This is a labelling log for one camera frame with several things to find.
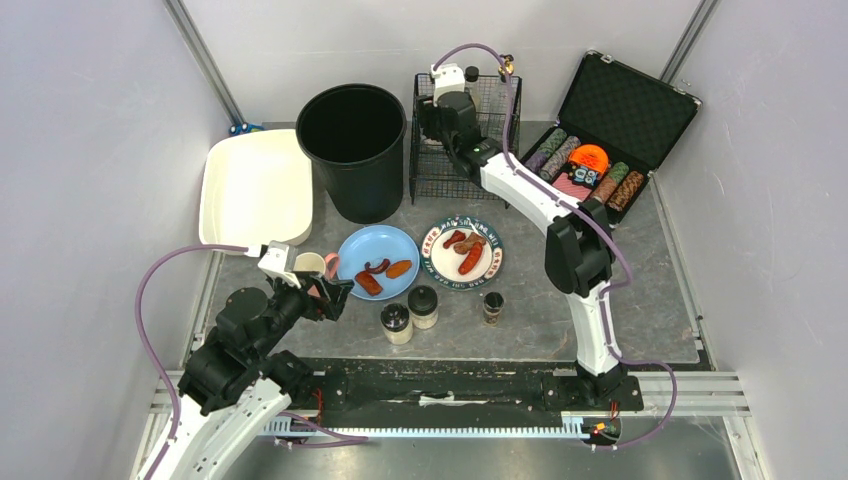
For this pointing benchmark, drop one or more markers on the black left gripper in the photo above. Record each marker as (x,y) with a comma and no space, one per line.
(319,297)

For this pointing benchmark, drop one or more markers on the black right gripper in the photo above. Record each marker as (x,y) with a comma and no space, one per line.
(428,120)

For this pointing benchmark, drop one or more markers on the spice jar black lid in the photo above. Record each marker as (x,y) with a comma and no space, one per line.
(422,303)
(396,323)

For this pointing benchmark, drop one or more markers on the clear bottle gold pump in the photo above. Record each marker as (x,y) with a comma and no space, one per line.
(507,69)

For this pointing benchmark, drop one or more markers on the sauce bottle red label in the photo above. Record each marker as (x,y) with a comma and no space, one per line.
(471,76)

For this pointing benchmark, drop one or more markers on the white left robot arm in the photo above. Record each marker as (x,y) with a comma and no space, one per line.
(235,382)

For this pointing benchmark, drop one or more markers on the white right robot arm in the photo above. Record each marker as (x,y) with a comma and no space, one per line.
(579,252)

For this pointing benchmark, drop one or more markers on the red-brown meat roll toy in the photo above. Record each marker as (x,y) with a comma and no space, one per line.
(369,283)

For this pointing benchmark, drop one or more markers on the brown octopus tentacle toy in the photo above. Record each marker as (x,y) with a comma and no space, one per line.
(378,268)

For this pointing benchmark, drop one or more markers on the blue plate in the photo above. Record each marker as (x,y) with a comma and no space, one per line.
(373,244)

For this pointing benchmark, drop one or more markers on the orange nugget toy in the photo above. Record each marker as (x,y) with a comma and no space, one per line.
(398,269)

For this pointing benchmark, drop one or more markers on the black trash bin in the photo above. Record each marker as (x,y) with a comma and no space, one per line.
(354,136)

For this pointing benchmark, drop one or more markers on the red drumstick toy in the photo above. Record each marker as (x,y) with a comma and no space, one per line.
(456,237)

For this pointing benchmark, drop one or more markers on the green poker chip roll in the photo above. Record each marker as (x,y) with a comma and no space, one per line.
(546,150)

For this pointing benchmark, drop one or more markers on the pink poker chip roll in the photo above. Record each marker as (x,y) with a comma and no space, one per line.
(553,166)

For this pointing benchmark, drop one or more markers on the brown steak piece toy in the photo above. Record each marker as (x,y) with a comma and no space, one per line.
(471,240)

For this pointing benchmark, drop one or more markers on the white patterned rim plate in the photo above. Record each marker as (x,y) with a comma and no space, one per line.
(442,264)

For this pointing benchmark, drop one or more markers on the white rectangular basin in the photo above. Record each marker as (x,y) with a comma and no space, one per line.
(256,188)

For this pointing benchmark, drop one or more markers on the red sausage toy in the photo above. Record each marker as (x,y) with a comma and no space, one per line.
(471,259)

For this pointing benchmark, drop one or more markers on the blue dice box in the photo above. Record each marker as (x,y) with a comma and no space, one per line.
(586,176)

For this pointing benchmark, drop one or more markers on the small dark spice jar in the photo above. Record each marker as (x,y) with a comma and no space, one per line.
(493,304)

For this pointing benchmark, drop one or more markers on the orange round toy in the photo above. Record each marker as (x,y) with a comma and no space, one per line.
(592,156)

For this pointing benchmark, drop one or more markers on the pink card deck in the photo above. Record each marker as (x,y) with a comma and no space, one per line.
(578,190)

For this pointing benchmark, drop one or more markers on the green brown chip roll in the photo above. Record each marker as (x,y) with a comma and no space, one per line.
(610,182)

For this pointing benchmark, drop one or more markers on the blue toy car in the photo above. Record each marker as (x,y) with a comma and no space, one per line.
(244,128)

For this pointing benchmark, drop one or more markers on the black poker chip case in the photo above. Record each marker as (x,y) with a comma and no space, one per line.
(636,118)

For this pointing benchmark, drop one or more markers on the brown poker chip roll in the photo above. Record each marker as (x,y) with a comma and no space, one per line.
(626,191)

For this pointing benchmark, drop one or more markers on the pink handled cream mug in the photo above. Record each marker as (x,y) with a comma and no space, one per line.
(313,262)

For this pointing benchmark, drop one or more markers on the black wire basket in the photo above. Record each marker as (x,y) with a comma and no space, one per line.
(431,173)

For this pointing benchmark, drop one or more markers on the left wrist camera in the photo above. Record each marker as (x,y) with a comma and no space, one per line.
(278,262)

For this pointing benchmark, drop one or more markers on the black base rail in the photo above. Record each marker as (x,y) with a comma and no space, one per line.
(453,394)

